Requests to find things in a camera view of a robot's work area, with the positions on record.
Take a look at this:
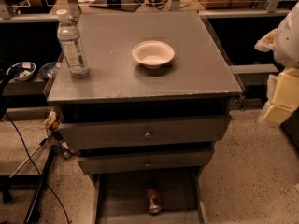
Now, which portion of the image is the grey side shelf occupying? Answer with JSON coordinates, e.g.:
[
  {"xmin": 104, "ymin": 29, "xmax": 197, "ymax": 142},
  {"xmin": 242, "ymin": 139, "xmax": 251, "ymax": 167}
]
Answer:
[{"xmin": 231, "ymin": 64, "xmax": 278, "ymax": 86}]

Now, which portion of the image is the white paper bowl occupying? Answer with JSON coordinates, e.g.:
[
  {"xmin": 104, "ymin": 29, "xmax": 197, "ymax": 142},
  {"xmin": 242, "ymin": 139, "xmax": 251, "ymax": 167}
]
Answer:
[{"xmin": 132, "ymin": 40, "xmax": 175, "ymax": 69}]

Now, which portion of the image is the grey drawer cabinet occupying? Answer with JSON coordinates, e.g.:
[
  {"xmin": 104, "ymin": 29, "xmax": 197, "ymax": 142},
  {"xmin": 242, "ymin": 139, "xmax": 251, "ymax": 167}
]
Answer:
[{"xmin": 48, "ymin": 12, "xmax": 241, "ymax": 224}]

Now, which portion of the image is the red coke can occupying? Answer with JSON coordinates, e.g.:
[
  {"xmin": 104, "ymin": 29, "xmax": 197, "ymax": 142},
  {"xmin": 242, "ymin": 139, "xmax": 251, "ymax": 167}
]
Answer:
[{"xmin": 146, "ymin": 185, "xmax": 162, "ymax": 215}]

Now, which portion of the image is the black floor cable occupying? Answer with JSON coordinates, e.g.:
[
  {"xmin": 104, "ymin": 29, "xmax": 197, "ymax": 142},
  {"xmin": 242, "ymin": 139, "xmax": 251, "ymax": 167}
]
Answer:
[{"xmin": 3, "ymin": 111, "xmax": 73, "ymax": 224}]

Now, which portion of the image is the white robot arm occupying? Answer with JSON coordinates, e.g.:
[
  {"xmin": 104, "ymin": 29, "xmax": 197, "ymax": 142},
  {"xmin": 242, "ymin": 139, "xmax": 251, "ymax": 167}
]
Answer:
[{"xmin": 254, "ymin": 3, "xmax": 299, "ymax": 127}]

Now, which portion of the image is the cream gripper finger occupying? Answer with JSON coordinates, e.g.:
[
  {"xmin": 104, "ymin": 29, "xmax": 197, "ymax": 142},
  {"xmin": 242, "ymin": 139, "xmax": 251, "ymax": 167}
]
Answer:
[
  {"xmin": 258, "ymin": 103, "xmax": 292, "ymax": 127},
  {"xmin": 254, "ymin": 29, "xmax": 278, "ymax": 52}
]

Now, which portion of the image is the black monitor base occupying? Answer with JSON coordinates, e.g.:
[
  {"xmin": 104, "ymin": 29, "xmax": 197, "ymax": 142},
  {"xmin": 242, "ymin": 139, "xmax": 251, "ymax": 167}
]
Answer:
[{"xmin": 89, "ymin": 0, "xmax": 140, "ymax": 12}]

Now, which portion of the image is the black tripod stand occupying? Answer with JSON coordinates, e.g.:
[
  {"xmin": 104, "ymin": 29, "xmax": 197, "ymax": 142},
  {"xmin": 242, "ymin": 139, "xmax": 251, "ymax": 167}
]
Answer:
[{"xmin": 0, "ymin": 138, "xmax": 54, "ymax": 224}]

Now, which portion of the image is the white bowl with items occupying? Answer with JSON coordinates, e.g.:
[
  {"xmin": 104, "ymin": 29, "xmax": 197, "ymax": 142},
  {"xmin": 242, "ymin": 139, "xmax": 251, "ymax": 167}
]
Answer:
[{"xmin": 7, "ymin": 62, "xmax": 36, "ymax": 82}]

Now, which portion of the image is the grey open bottom drawer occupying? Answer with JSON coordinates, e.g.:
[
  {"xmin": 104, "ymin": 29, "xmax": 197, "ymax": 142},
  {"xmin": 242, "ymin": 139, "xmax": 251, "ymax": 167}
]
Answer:
[{"xmin": 92, "ymin": 168, "xmax": 208, "ymax": 224}]

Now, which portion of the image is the grey top drawer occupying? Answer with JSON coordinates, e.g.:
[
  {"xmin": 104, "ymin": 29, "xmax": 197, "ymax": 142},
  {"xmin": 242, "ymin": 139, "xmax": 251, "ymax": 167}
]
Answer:
[{"xmin": 59, "ymin": 115, "xmax": 231, "ymax": 150}]

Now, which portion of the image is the grey middle drawer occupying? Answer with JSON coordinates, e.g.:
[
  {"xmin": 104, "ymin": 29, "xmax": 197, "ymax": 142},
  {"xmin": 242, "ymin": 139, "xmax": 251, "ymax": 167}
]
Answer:
[{"xmin": 78, "ymin": 149, "xmax": 214, "ymax": 174}]

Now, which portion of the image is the clear plastic water bottle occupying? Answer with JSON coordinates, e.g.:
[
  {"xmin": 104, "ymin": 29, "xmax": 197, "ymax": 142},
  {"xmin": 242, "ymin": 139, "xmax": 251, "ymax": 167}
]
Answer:
[{"xmin": 56, "ymin": 9, "xmax": 89, "ymax": 78}]

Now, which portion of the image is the dark blue bowl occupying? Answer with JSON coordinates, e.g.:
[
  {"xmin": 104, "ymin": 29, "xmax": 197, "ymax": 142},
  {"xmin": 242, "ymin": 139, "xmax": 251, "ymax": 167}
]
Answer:
[{"xmin": 38, "ymin": 62, "xmax": 60, "ymax": 80}]

